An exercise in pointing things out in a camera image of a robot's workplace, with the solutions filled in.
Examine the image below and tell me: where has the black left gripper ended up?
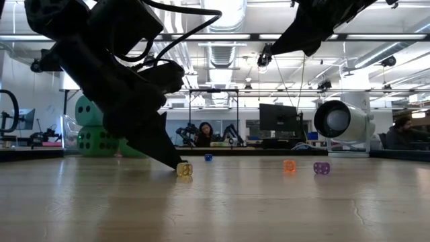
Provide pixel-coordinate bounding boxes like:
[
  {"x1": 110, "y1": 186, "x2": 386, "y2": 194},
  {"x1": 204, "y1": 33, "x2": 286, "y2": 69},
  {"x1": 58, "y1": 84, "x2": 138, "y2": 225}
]
[{"x1": 40, "y1": 38, "x2": 187, "y2": 170}]

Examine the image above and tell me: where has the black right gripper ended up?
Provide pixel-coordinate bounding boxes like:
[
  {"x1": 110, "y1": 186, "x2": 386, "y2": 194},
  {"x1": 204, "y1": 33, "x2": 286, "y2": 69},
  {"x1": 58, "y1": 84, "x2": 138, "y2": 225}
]
[{"x1": 268, "y1": 0, "x2": 370, "y2": 57}]

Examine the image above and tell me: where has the large green foam die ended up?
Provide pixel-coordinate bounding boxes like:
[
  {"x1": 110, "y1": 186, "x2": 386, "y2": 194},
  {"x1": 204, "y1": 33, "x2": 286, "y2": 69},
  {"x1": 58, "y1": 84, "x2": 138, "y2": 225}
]
[
  {"x1": 118, "y1": 137, "x2": 148, "y2": 159},
  {"x1": 76, "y1": 125, "x2": 120, "y2": 158}
]

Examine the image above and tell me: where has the small yellow die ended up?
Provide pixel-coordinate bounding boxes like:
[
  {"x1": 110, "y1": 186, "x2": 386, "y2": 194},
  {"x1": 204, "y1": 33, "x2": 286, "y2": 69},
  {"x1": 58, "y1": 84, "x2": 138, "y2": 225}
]
[{"x1": 176, "y1": 162, "x2": 194, "y2": 178}]

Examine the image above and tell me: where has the large teal foam die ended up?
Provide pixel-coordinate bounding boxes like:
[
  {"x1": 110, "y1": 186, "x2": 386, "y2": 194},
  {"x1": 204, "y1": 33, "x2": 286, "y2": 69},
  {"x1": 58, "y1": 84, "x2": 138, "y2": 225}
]
[{"x1": 74, "y1": 95, "x2": 105, "y2": 128}]

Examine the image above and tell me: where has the person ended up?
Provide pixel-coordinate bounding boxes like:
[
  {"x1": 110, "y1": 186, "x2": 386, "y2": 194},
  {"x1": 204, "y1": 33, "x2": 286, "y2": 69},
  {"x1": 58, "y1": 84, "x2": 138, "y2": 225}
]
[
  {"x1": 385, "y1": 116, "x2": 430, "y2": 151},
  {"x1": 193, "y1": 121, "x2": 216, "y2": 148}
]

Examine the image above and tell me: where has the black monitor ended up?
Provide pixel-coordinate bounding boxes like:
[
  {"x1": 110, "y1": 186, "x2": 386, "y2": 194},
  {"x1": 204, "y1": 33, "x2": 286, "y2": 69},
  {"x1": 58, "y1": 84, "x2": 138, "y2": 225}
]
[{"x1": 259, "y1": 103, "x2": 303, "y2": 132}]

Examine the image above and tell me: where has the clear plastic bin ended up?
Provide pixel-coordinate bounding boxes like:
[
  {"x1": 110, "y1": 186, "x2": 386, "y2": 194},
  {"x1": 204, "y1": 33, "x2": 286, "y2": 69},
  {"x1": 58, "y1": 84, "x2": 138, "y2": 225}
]
[{"x1": 61, "y1": 115, "x2": 80, "y2": 149}]

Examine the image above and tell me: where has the grey-screen monitor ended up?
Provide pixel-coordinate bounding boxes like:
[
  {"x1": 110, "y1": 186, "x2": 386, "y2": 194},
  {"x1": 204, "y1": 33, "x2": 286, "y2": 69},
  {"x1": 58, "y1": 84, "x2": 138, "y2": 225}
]
[{"x1": 18, "y1": 108, "x2": 36, "y2": 131}]

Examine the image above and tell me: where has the small purple die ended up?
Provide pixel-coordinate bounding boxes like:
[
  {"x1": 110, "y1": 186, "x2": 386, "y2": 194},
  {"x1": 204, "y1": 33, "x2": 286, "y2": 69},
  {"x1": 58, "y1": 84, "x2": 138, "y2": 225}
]
[{"x1": 313, "y1": 161, "x2": 331, "y2": 175}]

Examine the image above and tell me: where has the overhead frame beam with lights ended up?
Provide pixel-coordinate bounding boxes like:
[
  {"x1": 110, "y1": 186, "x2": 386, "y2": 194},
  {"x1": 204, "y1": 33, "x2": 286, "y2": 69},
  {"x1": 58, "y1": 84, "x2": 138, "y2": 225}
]
[{"x1": 0, "y1": 32, "x2": 430, "y2": 42}]

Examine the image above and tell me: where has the large silver ventilation duct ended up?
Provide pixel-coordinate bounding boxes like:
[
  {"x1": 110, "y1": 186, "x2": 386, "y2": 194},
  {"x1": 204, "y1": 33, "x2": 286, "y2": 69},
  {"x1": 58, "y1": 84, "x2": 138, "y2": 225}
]
[{"x1": 200, "y1": 0, "x2": 248, "y2": 33}]

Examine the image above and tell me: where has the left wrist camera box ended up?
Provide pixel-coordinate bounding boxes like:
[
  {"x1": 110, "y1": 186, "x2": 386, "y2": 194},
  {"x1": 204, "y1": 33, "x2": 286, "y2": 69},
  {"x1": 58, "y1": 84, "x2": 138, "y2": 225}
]
[{"x1": 136, "y1": 60, "x2": 185, "y2": 94}]

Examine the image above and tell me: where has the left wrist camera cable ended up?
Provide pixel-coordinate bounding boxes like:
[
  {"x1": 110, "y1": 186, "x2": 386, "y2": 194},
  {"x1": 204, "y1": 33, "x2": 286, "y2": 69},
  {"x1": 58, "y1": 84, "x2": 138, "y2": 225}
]
[{"x1": 114, "y1": 0, "x2": 224, "y2": 68}]

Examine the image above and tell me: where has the slim silver ventilation duct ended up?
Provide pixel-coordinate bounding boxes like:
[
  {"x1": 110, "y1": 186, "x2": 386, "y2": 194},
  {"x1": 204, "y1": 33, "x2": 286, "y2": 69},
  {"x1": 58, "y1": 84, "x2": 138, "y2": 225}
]
[{"x1": 352, "y1": 40, "x2": 413, "y2": 70}]

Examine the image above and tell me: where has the white cylindrical camera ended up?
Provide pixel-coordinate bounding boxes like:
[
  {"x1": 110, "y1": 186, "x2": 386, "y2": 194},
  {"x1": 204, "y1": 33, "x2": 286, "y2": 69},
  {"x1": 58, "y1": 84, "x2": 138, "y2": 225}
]
[{"x1": 313, "y1": 99, "x2": 377, "y2": 158}]

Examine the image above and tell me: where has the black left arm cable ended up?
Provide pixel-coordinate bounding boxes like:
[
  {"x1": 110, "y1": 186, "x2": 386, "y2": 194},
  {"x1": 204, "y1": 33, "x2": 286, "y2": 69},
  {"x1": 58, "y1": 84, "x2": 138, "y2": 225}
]
[{"x1": 0, "y1": 89, "x2": 20, "y2": 134}]

